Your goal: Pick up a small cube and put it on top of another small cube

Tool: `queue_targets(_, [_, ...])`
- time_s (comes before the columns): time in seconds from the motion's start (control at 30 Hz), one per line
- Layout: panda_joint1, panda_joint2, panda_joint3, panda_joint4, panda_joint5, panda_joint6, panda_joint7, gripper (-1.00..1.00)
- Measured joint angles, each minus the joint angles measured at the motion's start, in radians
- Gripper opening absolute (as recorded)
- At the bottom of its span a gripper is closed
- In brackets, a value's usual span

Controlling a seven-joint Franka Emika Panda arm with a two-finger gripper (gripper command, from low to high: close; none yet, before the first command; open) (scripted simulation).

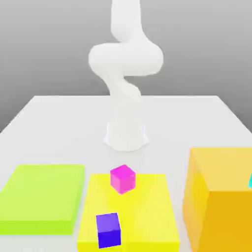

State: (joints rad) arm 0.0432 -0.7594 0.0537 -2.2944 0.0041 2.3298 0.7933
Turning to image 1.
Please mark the small magenta cube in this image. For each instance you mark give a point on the small magenta cube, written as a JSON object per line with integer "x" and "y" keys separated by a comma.
{"x": 123, "y": 179}

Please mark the small purple cube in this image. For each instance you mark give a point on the small purple cube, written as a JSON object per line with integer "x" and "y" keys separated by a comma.
{"x": 108, "y": 230}

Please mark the small cyan cube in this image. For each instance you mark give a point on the small cyan cube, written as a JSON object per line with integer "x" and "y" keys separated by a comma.
{"x": 250, "y": 181}

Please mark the large yellow box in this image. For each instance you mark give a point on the large yellow box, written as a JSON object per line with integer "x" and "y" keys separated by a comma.
{"x": 145, "y": 212}

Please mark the large orange box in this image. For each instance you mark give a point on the large orange box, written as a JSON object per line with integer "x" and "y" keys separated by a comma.
{"x": 222, "y": 196}

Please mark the large lime green box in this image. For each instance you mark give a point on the large lime green box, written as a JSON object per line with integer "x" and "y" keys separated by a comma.
{"x": 41, "y": 195}

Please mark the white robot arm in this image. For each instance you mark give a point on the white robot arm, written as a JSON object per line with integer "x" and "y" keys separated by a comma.
{"x": 126, "y": 59}

